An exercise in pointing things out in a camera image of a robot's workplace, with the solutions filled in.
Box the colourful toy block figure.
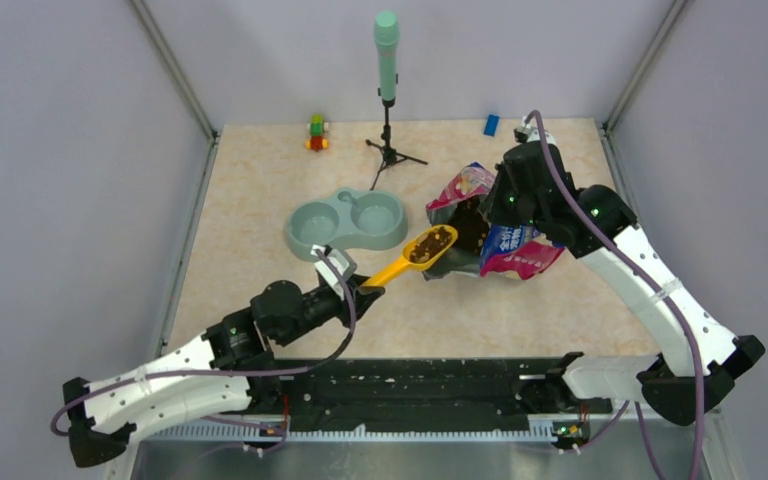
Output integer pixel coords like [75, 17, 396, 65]
[305, 114, 330, 152]

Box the purple cable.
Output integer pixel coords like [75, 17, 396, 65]
[528, 109, 707, 480]
[49, 248, 359, 458]

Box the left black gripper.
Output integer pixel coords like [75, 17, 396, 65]
[276, 274, 385, 347]

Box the green microphone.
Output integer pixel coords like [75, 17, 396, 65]
[373, 10, 400, 107]

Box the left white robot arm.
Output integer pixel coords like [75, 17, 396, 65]
[63, 274, 385, 468]

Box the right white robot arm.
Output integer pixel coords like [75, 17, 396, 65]
[483, 141, 765, 426]

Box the cat food bag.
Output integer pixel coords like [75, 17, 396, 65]
[423, 162, 565, 280]

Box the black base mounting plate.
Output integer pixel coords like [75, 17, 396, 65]
[218, 354, 657, 435]

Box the yellow plastic scoop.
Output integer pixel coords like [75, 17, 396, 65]
[362, 224, 458, 288]

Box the green double pet bowl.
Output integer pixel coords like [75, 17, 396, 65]
[284, 188, 408, 262]

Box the grey cable duct strip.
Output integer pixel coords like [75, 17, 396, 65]
[147, 420, 557, 443]

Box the blue block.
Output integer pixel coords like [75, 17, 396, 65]
[483, 114, 500, 137]

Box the black tripod microphone stand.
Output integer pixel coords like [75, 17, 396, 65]
[365, 100, 428, 191]

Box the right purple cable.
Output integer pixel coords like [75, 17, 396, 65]
[528, 109, 707, 480]

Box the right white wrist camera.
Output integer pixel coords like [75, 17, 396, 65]
[514, 122, 557, 146]

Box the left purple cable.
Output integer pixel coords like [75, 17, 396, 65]
[49, 248, 359, 458]

